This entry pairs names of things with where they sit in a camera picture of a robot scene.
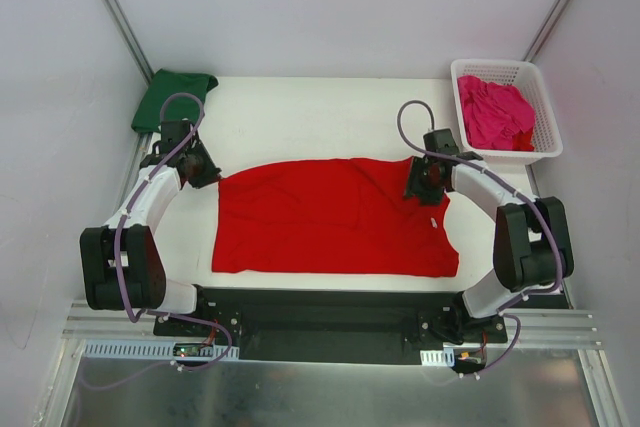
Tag red t shirt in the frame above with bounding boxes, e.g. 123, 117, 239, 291
211, 158, 459, 278

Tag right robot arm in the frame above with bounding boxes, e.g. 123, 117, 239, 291
405, 129, 574, 345

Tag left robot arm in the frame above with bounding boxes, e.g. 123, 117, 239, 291
79, 119, 221, 336

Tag folded green t shirt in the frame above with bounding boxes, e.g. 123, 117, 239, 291
131, 69, 219, 134

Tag pink t shirt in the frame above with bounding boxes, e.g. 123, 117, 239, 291
457, 75, 536, 151

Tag white plastic laundry basket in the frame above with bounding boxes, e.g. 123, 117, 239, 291
450, 59, 563, 165

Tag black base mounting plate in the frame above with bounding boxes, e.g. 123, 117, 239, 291
152, 286, 509, 366

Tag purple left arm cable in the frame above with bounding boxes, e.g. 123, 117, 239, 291
79, 92, 234, 391

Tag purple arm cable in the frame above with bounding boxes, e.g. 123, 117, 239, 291
79, 92, 234, 391
396, 99, 564, 388

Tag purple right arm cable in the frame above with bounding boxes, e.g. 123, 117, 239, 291
396, 99, 564, 388

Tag right white slotted cable duct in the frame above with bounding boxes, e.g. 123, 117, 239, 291
420, 348, 455, 368

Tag white slotted cable duct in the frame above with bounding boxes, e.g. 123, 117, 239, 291
420, 348, 455, 368
84, 340, 240, 362

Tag aluminium frame rail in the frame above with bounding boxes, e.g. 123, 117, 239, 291
62, 301, 605, 350

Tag left white slotted cable duct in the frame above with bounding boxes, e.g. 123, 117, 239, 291
84, 340, 240, 362

